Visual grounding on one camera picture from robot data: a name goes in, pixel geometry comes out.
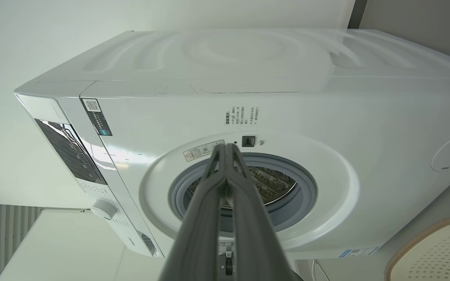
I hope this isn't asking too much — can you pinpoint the warning sticker with triangle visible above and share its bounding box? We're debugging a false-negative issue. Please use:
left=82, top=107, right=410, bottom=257
left=182, top=139, right=226, bottom=163

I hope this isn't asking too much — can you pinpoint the black glossy control display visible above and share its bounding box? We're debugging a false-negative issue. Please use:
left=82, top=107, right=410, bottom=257
left=34, top=118, right=108, bottom=185

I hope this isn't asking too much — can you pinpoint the blue white energy label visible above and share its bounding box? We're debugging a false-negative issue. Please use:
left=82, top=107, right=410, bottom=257
left=338, top=246, right=380, bottom=259

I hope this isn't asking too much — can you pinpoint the dark baseboard strip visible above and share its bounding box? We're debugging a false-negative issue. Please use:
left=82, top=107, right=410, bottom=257
left=347, top=0, right=368, bottom=29

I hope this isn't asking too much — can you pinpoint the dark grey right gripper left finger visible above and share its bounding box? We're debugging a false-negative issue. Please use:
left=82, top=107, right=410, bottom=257
left=159, top=144, right=227, bottom=281

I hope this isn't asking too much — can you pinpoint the cream woven laundry basket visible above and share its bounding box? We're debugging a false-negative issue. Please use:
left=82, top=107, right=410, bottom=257
left=384, top=217, right=450, bottom=281

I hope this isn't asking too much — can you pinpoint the thin white cable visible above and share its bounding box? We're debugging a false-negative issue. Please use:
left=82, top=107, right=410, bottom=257
left=310, top=259, right=330, bottom=281

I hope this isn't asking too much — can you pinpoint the stainless steel washing machine drum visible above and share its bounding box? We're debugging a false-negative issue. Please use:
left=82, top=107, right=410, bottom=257
left=188, top=166, right=298, bottom=208

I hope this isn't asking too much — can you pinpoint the QR code label sticker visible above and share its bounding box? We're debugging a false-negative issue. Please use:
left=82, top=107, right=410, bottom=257
left=81, top=98, right=113, bottom=137

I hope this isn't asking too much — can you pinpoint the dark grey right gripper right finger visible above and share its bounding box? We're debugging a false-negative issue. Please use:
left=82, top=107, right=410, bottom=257
left=226, top=143, right=304, bottom=281

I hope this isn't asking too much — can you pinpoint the white front-load washing machine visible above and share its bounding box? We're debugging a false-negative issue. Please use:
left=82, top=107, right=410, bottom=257
left=14, top=28, right=450, bottom=260

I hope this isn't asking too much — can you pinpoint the white round control knob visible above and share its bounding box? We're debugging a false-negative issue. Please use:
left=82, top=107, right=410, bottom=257
left=90, top=199, right=118, bottom=221

